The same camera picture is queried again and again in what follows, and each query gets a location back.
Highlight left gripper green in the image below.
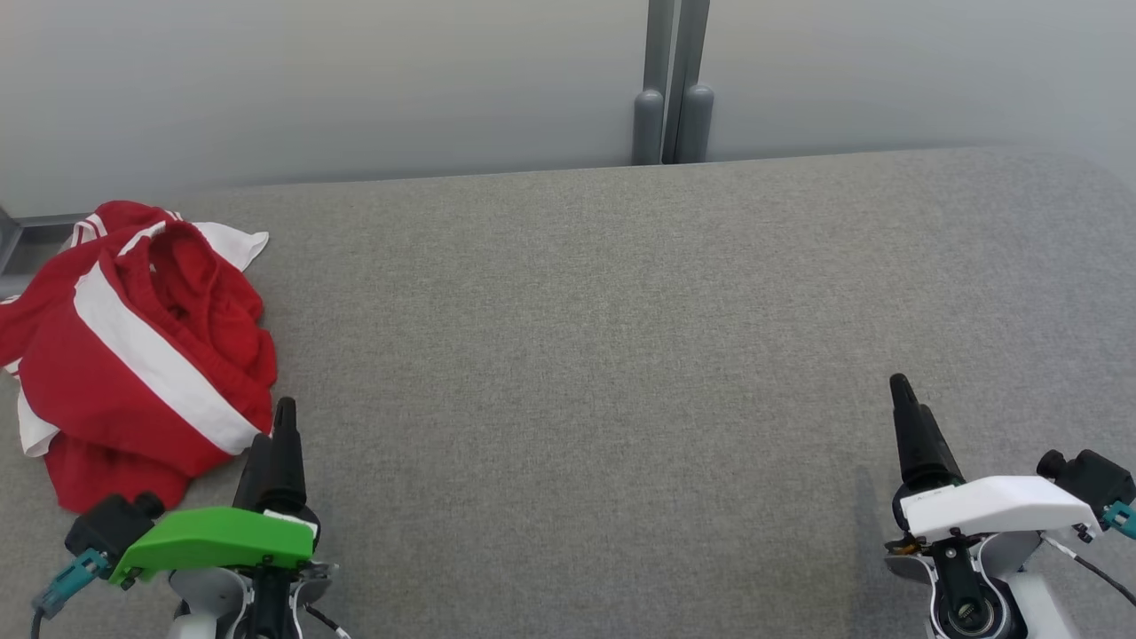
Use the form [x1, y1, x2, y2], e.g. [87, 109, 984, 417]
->
[108, 396, 322, 588]

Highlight red shirt with white sleeves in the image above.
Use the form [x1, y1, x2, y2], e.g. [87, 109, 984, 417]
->
[0, 201, 270, 516]

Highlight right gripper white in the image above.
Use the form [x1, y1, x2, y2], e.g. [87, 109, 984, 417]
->
[889, 373, 1101, 544]

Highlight thin black cable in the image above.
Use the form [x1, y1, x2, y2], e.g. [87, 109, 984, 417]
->
[302, 603, 351, 639]
[1043, 532, 1136, 609]

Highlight grey partition post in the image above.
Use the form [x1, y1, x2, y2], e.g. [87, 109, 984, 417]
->
[673, 0, 716, 165]
[632, 0, 677, 167]

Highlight grey metal frame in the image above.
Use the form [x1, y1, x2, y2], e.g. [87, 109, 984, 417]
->
[0, 207, 94, 299]

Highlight grey fabric sofa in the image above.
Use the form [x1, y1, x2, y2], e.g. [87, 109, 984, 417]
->
[0, 146, 1136, 639]

